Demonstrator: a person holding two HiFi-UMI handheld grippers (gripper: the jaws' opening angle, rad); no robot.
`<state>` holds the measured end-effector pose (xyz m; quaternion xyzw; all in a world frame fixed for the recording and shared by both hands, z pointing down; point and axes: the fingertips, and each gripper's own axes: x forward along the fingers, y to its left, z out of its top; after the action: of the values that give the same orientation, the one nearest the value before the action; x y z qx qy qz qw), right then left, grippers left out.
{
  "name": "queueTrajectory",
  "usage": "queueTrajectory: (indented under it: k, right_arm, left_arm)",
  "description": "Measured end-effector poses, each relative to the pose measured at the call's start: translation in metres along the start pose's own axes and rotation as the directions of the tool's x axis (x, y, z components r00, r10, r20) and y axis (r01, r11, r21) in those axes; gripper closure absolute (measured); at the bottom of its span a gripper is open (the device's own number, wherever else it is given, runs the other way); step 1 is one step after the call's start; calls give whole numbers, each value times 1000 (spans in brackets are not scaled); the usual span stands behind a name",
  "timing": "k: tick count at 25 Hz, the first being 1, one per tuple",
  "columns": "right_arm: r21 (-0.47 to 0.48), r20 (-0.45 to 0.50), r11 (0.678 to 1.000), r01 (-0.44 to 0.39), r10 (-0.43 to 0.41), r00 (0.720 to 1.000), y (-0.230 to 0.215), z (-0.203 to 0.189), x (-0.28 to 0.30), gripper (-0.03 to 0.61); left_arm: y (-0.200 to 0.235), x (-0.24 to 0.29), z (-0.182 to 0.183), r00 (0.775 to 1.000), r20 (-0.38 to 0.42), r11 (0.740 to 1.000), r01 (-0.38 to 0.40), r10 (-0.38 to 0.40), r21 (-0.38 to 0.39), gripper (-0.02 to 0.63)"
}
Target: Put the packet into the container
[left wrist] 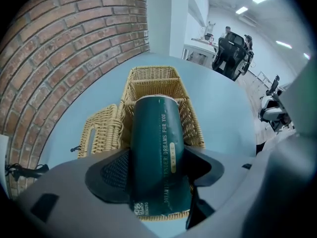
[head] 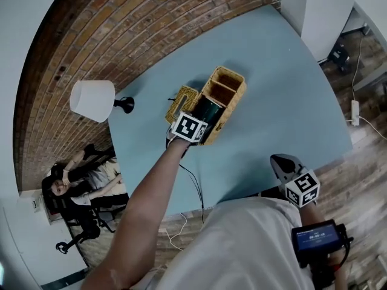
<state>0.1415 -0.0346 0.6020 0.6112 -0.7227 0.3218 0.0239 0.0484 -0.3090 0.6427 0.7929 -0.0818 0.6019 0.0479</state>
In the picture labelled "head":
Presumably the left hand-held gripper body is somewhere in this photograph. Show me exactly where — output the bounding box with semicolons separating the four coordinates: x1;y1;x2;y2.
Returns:
171;111;212;145

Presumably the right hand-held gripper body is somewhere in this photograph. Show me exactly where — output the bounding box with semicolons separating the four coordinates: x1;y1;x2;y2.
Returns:
279;169;320;208

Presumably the dark green box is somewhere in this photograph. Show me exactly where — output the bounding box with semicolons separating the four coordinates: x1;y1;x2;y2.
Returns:
192;96;226;132

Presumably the wicker basket with lid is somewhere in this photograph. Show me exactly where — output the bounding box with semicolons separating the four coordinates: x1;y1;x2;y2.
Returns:
164;65;247;146

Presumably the person's left forearm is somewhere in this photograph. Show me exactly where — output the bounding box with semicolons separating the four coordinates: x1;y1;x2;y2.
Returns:
80;137;195;290

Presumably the person's right forearm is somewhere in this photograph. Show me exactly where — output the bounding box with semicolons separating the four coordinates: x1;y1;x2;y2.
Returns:
298;202;348;290

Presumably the black wrist display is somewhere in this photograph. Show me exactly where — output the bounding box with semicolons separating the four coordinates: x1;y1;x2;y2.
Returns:
290;219;354;269

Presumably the white power strip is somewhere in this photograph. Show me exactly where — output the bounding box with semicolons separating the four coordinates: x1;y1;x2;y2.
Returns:
350;99;361;127

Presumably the person's white shirt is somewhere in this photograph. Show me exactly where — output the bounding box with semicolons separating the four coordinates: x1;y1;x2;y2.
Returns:
132;196;316;290

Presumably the white shade table lamp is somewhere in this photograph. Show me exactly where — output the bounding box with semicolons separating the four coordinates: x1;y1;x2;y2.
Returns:
69;80;135;124

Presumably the red fire cabinet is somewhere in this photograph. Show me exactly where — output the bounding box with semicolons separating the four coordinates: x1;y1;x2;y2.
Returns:
30;192;63;227

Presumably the thin black cable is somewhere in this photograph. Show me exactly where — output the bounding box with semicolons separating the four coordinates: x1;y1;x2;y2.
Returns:
164;124;207;224

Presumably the white power strip cable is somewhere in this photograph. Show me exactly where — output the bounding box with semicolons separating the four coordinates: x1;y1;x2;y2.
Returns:
344;31;387;141

